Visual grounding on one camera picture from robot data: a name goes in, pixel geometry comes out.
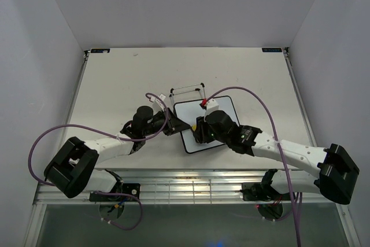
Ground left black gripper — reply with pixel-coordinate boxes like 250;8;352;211
143;107;191;137

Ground small black-framed whiteboard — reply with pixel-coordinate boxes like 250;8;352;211
174;99;224;154

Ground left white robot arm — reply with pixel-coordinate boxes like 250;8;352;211
44;106;191;201

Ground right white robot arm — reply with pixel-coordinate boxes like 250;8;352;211
191;110;360;205

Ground metal whiteboard stand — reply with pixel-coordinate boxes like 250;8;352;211
169;83;206;105

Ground right blue table label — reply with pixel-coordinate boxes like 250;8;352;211
261;47;283;53

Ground blue table label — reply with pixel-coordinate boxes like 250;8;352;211
261;47;283;53
90;48;110;54

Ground left blue table label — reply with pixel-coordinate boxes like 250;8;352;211
90;48;110;54

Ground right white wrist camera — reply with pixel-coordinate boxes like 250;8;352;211
200;98;219;113

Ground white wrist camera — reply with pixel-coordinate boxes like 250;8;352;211
200;98;219;113
149;94;166;111

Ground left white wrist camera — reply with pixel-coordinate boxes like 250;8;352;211
149;94;166;111

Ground aluminium frame rail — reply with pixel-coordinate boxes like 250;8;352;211
33;168;347;206

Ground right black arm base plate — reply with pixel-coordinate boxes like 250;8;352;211
240;183;290;201

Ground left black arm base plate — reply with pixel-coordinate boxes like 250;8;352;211
88;183;140;202

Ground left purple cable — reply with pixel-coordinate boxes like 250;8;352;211
28;92;170;230

